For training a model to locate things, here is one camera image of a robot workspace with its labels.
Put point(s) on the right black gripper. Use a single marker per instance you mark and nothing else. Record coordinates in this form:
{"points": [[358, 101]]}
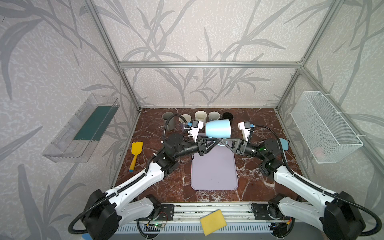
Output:
{"points": [[238, 147]]}

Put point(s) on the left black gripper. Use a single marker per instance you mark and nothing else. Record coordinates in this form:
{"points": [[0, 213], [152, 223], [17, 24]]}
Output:
{"points": [[201, 146]]}

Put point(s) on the light blue mug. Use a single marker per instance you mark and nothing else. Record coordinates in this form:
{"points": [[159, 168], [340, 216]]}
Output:
{"points": [[218, 129]]}

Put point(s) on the blue dotted square mug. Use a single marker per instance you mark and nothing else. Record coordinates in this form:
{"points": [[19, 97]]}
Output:
{"points": [[214, 116]]}

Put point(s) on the white faceted mug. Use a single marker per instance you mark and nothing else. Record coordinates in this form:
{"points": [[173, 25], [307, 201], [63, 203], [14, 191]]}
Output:
{"points": [[201, 116]]}

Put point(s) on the black mug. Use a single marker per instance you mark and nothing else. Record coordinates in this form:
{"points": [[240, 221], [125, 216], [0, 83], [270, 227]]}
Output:
{"points": [[228, 116]]}

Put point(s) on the lavender mug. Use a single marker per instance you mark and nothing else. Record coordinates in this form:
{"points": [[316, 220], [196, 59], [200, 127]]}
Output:
{"points": [[185, 119]]}

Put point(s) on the grey mug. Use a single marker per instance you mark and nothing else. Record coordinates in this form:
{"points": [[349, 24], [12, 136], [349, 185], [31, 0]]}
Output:
{"points": [[169, 118]]}

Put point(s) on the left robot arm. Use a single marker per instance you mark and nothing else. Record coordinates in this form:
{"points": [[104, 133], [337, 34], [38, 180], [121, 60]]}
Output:
{"points": [[106, 211]]}

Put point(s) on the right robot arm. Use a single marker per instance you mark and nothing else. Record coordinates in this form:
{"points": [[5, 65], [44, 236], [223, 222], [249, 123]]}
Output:
{"points": [[335, 214]]}

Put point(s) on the lavender plastic tray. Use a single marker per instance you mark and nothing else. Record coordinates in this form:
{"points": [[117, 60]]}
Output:
{"points": [[215, 170]]}

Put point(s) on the light blue spatula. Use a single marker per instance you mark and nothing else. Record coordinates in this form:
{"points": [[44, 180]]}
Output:
{"points": [[285, 144]]}

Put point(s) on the yellow spatula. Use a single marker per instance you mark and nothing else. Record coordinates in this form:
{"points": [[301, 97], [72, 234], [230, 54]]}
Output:
{"points": [[136, 150]]}

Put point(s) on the yellow sponge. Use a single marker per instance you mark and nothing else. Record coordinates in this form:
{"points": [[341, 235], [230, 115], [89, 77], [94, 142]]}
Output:
{"points": [[213, 222]]}

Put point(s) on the green circuit board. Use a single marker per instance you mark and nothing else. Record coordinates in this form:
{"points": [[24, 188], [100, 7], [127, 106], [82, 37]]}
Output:
{"points": [[155, 227]]}

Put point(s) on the clear plastic shelf bin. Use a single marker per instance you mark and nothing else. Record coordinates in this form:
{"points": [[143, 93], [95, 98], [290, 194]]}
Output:
{"points": [[78, 139]]}

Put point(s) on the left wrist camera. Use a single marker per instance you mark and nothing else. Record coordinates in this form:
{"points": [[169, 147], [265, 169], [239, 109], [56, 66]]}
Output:
{"points": [[193, 128]]}

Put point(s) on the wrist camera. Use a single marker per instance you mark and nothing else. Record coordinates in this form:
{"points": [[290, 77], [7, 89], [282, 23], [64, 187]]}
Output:
{"points": [[193, 128], [247, 128]]}

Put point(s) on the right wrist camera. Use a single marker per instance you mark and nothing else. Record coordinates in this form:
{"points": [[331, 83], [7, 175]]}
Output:
{"points": [[247, 128]]}

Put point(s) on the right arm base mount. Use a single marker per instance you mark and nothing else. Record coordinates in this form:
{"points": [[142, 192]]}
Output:
{"points": [[265, 211]]}

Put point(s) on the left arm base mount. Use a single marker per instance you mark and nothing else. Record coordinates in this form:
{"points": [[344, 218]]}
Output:
{"points": [[163, 212]]}

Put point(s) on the aluminium frame rail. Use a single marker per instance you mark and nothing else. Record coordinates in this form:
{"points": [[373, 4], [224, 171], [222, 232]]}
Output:
{"points": [[263, 65]]}

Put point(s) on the white wire basket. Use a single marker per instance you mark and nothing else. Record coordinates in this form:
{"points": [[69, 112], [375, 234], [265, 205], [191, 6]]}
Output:
{"points": [[326, 132]]}

